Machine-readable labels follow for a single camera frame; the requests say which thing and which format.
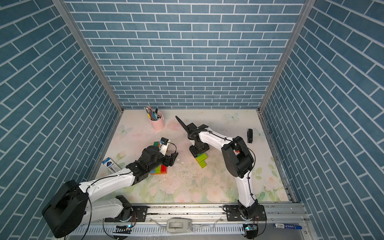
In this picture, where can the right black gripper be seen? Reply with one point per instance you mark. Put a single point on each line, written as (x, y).
(194, 152)

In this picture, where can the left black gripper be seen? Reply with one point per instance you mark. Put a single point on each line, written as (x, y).
(172, 159)

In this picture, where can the lime green lego brick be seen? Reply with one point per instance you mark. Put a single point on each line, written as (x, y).
(159, 169)

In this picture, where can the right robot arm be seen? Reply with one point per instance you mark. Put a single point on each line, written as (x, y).
(237, 157)

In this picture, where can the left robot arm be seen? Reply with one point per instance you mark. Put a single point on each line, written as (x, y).
(75, 204)

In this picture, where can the pink pen cup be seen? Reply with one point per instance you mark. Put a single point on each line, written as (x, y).
(159, 123)

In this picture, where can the blue white card box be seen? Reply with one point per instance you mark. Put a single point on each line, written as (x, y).
(111, 165)

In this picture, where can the black small box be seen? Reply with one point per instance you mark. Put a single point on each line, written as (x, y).
(250, 136)

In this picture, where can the grey handheld device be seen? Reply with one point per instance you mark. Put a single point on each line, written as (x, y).
(179, 225)

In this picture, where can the blue marker pen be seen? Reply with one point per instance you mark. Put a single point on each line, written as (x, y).
(287, 226)

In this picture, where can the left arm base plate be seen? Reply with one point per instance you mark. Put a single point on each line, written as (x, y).
(133, 214)

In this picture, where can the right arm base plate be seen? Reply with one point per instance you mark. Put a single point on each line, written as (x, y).
(236, 213)

